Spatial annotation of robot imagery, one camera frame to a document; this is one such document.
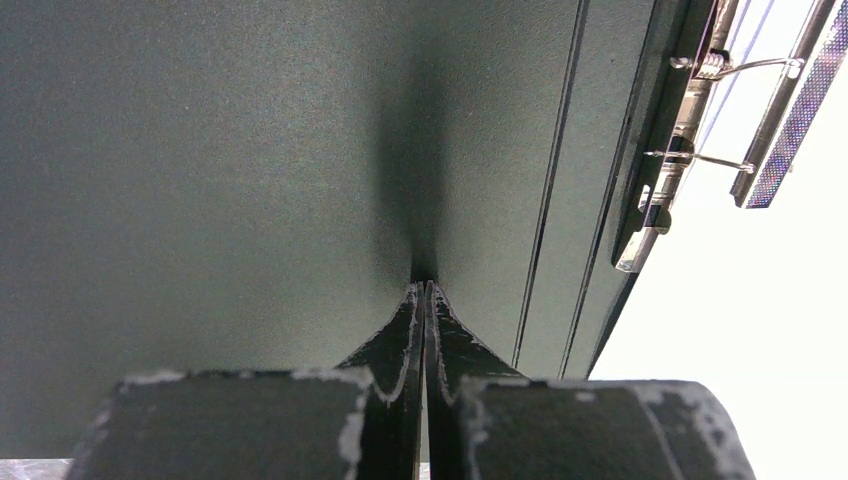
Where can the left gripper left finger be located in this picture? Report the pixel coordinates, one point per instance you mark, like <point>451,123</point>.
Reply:
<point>355,420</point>

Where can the teal black file folder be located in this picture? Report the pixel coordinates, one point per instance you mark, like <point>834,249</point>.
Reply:
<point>195,185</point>

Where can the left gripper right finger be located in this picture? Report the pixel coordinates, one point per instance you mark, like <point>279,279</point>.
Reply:
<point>489,421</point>

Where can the white paper sheet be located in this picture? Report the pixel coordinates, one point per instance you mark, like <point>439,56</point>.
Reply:
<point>752,303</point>

